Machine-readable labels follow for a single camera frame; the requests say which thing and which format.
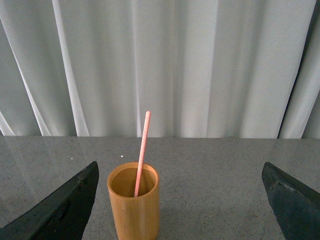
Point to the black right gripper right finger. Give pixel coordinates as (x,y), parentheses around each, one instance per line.
(295,205)

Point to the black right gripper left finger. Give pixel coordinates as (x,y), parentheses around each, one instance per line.
(63,215)

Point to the pink chopstick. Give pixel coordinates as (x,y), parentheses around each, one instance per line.
(142,152)

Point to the bamboo chopstick holder cup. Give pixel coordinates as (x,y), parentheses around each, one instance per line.
(135,218)

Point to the white curtain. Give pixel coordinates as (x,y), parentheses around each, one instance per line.
(203,68)

